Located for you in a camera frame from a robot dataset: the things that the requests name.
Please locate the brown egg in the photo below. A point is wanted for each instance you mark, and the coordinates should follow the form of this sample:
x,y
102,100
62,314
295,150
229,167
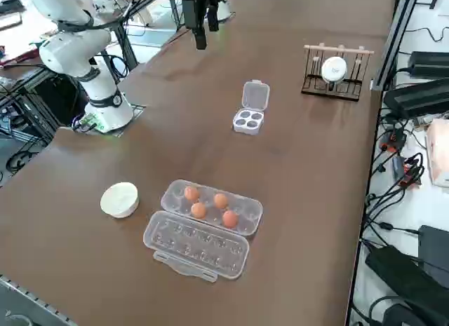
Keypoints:
x,y
192,193
198,210
229,219
221,200

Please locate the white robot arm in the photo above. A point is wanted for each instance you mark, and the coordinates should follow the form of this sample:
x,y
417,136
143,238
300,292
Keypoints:
x,y
226,5
70,52

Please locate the white four-slot egg tray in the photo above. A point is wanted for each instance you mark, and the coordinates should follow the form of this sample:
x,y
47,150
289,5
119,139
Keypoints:
x,y
256,96

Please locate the transparent twelve-slot egg tray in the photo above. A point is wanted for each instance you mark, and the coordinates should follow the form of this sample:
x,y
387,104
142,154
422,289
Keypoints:
x,y
196,247

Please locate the white round bowl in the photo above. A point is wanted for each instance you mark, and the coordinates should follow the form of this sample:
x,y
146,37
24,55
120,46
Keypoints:
x,y
119,201

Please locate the dark ribbed power adapter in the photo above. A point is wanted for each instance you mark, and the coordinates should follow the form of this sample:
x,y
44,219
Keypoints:
x,y
415,98

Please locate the black orange plug adapter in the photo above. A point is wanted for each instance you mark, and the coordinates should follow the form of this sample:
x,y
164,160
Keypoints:
x,y
408,171
394,141

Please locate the pink white box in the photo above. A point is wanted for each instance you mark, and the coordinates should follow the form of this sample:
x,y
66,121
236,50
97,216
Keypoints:
x,y
438,154

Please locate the black box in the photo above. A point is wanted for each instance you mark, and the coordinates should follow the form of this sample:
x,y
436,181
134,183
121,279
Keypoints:
x,y
435,249

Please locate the large black power adapter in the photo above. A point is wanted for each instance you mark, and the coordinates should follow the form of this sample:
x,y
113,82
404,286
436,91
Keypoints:
x,y
403,280

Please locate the small white bracket block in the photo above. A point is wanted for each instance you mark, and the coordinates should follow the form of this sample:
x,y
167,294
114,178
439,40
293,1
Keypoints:
x,y
370,85

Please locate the aluminium profile post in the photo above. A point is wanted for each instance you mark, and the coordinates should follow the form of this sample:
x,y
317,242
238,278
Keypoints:
x,y
396,42

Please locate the aluminium table edge rail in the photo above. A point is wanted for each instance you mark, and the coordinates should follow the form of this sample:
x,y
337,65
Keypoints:
x,y
35,299

